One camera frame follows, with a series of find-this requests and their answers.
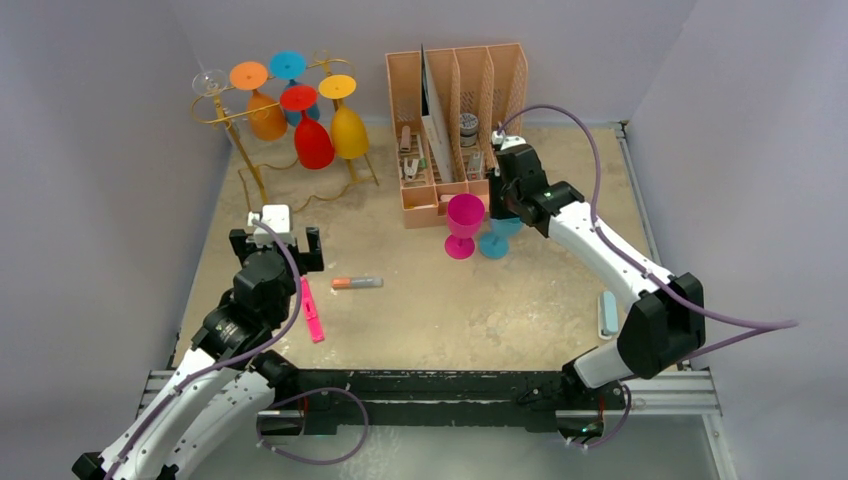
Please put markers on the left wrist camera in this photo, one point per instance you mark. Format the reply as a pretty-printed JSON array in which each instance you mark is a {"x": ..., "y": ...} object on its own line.
[{"x": 278, "y": 217}]

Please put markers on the gold wire glass rack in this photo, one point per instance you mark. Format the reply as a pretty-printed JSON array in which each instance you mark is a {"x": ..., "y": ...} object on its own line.
[{"x": 229, "y": 107}]

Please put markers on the orange plastic wine glass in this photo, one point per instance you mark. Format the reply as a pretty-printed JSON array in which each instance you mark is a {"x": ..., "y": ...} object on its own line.
[{"x": 265, "y": 117}]

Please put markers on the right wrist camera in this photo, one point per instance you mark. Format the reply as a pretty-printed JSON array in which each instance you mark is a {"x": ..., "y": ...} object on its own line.
[{"x": 500, "y": 140}]

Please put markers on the round grey tin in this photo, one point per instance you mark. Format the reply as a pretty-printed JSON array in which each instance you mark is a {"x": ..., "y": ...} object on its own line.
[{"x": 468, "y": 128}]

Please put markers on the magenta plastic wine glass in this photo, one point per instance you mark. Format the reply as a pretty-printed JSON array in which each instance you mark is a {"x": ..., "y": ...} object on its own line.
[{"x": 464, "y": 218}]

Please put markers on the peach desk organizer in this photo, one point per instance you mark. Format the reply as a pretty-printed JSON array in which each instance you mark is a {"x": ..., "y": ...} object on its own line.
[{"x": 488, "y": 81}]

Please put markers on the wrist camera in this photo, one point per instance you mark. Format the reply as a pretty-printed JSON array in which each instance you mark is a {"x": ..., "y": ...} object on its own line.
[
  {"x": 278, "y": 217},
  {"x": 500, "y": 140}
]

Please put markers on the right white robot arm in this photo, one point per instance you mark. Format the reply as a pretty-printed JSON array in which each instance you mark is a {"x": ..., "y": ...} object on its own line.
[{"x": 658, "y": 331}]

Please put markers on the dark blue wine glass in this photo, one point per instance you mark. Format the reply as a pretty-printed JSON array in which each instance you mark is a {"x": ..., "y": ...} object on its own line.
[{"x": 288, "y": 65}]

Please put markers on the aluminium table frame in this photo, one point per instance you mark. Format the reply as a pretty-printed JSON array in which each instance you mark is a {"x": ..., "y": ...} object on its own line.
[{"x": 671, "y": 392}]

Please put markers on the white folder in organizer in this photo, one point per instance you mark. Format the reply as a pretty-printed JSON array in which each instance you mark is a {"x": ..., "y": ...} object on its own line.
[{"x": 433, "y": 121}]

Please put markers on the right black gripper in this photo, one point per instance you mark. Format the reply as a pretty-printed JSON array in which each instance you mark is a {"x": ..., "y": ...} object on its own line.
[{"x": 500, "y": 201}]

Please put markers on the clear wine glass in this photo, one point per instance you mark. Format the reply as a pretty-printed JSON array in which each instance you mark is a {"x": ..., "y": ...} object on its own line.
[{"x": 210, "y": 83}]

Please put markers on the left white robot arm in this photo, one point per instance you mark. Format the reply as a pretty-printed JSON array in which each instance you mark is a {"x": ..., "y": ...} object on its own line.
[{"x": 230, "y": 371}]

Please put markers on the light blue wine glass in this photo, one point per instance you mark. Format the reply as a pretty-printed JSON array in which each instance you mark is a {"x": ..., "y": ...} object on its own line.
[{"x": 495, "y": 243}]

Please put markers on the yellow plastic wine glass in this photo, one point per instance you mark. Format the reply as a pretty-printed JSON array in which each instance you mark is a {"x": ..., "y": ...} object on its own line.
[{"x": 348, "y": 132}]

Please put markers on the orange grey marker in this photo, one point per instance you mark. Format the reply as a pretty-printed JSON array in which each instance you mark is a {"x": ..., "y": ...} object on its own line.
[{"x": 361, "y": 282}]

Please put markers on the pink flat clip tool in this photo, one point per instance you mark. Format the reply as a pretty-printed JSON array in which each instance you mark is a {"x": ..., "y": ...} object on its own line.
[{"x": 309, "y": 309}]

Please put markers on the red plastic wine glass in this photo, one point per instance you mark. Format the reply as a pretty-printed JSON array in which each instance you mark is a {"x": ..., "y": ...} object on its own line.
[{"x": 312, "y": 141}]

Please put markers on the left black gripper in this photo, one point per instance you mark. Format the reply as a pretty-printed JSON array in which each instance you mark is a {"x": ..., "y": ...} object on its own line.
[{"x": 310, "y": 261}]

